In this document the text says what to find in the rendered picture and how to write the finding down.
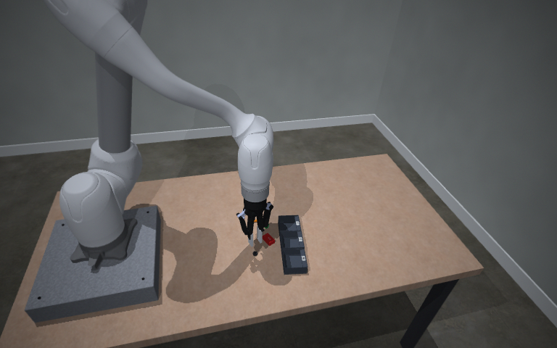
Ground dark grey three-compartment bin rack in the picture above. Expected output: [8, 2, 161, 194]
[278, 215, 308, 275]

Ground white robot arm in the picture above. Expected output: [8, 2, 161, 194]
[43, 0, 273, 270]

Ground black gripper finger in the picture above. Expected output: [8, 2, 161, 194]
[257, 202, 273, 243]
[236, 210, 256, 247]

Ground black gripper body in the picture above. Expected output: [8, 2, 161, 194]
[243, 199, 267, 218]

